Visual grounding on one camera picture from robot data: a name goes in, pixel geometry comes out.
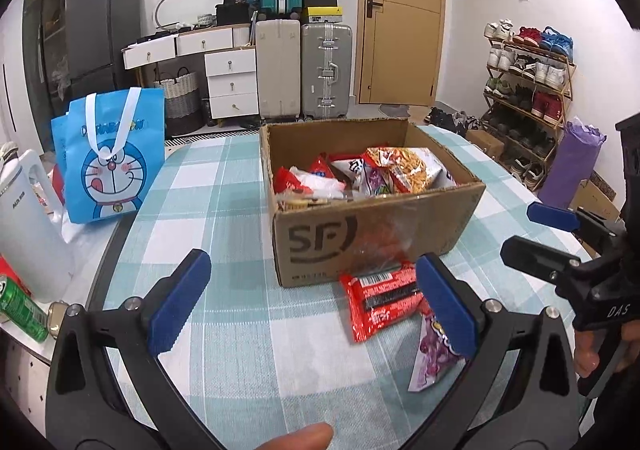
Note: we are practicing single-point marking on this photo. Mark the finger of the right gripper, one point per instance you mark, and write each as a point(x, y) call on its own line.
point(535, 259)
point(553, 217)

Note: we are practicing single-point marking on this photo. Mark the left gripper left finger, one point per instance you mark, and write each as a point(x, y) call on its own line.
point(85, 407)

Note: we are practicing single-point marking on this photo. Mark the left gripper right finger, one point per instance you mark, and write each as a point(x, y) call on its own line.
point(517, 388)

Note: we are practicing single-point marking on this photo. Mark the purple snack bag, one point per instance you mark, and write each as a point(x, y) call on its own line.
point(434, 357)

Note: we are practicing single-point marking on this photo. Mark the red black snack packet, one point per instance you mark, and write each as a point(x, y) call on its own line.
point(377, 301)

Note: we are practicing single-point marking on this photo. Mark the orange noodle snack bag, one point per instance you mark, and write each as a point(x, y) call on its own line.
point(411, 169)

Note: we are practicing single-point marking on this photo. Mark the red noodle snack bag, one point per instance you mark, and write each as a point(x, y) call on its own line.
point(443, 178)

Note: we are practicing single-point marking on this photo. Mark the silver snack bag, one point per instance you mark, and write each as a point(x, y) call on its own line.
point(353, 168)

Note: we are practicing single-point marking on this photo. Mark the red white snack packet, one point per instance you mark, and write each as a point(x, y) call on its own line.
point(319, 186)

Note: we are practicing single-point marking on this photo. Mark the red chip snack bag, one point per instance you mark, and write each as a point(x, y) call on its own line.
point(284, 181)

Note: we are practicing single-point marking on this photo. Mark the person's right hand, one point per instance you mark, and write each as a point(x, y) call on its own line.
point(586, 359)

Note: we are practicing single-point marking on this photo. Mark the person's left hand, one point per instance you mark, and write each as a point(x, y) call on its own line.
point(312, 437)

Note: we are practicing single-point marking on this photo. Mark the small cardboard box on floor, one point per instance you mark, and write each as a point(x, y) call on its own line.
point(595, 195)

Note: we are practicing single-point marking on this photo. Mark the small beige case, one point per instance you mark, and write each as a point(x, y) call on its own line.
point(55, 317)

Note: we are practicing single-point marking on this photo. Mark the green can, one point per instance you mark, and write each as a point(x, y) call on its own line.
point(22, 310)

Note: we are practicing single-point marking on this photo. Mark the checkered tablecloth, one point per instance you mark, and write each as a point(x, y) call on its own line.
point(256, 360)

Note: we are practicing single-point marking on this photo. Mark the wooden shoe rack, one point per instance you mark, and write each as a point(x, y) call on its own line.
point(528, 92)

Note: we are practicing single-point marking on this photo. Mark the white kettle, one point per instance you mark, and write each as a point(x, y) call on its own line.
point(31, 225)

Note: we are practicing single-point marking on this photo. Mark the SF cardboard box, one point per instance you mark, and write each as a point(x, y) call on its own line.
point(319, 244)

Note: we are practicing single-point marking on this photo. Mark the blue Doraemon tote bag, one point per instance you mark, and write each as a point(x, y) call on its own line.
point(109, 148)

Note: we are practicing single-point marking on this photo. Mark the woven laundry basket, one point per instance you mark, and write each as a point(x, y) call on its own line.
point(183, 103)

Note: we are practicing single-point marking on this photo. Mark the silver suitcase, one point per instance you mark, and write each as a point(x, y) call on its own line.
point(326, 70)

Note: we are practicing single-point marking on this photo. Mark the wooden door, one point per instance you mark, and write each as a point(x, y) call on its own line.
point(398, 50)

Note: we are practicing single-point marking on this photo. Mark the beige suitcase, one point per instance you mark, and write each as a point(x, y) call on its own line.
point(278, 68)

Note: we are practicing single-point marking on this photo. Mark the white drawer desk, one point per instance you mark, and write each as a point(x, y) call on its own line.
point(223, 58)

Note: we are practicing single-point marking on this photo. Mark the dark refrigerator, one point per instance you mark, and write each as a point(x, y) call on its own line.
point(82, 46)

